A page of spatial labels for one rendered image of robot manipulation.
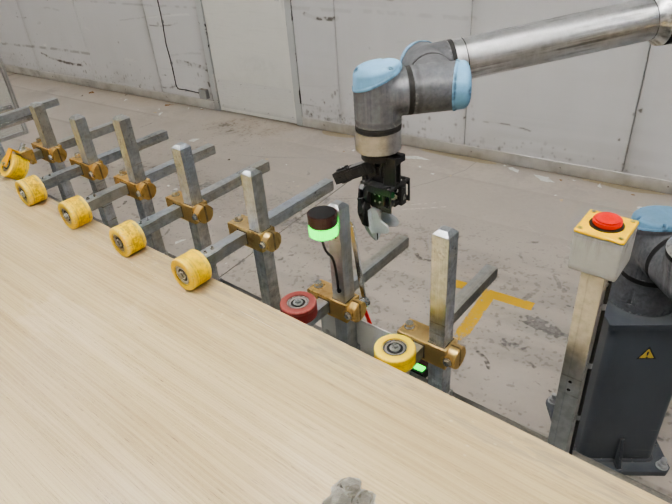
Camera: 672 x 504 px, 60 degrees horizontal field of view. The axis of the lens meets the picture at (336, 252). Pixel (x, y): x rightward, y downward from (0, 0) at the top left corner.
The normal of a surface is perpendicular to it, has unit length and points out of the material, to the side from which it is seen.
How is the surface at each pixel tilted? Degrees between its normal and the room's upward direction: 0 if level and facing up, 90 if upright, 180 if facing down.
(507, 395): 0
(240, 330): 0
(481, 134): 90
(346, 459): 0
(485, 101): 90
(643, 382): 90
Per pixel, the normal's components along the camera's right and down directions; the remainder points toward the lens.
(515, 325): -0.07, -0.84
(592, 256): -0.62, 0.46
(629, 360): -0.07, 0.55
